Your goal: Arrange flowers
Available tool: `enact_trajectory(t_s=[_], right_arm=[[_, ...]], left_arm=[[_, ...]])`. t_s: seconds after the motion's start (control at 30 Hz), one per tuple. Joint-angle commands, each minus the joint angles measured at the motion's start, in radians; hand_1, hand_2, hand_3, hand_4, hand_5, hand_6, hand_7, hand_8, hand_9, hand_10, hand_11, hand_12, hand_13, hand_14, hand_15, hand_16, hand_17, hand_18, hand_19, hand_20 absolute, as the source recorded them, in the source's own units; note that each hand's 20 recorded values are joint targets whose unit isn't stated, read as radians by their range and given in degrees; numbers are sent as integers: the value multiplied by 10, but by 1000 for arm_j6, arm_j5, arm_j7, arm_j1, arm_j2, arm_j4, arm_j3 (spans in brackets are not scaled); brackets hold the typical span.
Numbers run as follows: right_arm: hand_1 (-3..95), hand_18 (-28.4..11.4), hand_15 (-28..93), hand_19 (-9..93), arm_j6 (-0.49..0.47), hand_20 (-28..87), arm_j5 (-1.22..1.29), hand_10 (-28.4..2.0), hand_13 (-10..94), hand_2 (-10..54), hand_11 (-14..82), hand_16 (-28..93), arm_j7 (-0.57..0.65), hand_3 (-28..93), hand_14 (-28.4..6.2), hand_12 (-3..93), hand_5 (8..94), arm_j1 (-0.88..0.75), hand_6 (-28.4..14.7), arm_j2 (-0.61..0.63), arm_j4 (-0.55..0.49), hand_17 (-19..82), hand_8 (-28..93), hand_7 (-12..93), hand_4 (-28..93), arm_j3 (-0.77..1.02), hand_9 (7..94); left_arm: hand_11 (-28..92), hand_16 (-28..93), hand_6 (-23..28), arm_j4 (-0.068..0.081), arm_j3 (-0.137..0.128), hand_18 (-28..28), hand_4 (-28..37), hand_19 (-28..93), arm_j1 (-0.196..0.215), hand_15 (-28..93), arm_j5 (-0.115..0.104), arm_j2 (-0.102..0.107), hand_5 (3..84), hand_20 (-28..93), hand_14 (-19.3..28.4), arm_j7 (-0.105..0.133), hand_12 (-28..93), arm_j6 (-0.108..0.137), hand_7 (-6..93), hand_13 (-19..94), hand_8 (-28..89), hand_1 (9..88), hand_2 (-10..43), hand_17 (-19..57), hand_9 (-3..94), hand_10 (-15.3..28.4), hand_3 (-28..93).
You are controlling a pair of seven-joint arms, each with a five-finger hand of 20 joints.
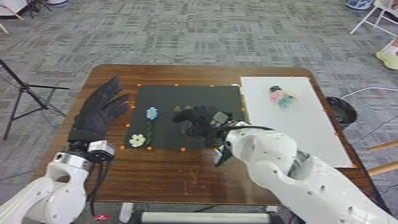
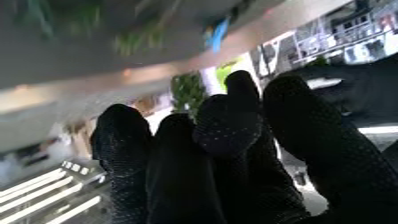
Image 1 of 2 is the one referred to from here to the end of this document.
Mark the blue flower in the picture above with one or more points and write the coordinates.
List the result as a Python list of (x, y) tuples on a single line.
[(151, 113)]

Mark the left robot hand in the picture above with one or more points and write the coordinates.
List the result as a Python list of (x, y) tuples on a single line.
[(98, 113)]

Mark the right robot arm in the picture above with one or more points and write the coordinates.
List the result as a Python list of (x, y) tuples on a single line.
[(277, 156)]

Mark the white chair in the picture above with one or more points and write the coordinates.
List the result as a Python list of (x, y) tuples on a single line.
[(386, 4)]

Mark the person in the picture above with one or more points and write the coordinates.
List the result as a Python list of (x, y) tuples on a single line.
[(389, 58)]

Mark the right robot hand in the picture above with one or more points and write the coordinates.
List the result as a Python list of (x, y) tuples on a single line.
[(201, 121)]

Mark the pale grey bar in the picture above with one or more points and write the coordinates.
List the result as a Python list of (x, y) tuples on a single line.
[(201, 218)]

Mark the black tripod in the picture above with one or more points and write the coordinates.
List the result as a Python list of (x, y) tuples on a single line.
[(25, 87)]

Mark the dark flower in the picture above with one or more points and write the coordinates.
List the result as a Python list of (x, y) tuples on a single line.
[(274, 88)]

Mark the white sheet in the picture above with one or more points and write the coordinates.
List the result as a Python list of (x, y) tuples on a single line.
[(295, 133)]

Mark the dark mat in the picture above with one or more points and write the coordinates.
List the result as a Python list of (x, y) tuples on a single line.
[(178, 96)]

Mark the wooden pole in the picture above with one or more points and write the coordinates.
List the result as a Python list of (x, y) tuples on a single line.
[(384, 145), (384, 168)]

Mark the pink flower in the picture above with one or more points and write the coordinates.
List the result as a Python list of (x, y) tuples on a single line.
[(275, 96)]

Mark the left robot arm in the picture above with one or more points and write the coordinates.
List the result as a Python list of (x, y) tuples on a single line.
[(59, 186)]

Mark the white flower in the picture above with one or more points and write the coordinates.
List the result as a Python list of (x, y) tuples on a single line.
[(137, 140), (293, 93)]

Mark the black bin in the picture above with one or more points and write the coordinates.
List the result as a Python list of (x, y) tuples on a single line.
[(343, 113)]

